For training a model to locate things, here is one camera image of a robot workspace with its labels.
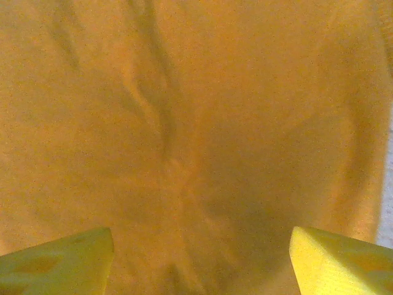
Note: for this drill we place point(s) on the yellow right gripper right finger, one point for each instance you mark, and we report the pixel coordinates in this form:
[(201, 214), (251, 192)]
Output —
[(337, 267)]

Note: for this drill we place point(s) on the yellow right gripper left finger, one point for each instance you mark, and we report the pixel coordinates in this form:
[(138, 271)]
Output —
[(61, 267)]

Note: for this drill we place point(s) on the yellow t-shirt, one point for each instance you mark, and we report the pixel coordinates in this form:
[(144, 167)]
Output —
[(184, 107)]

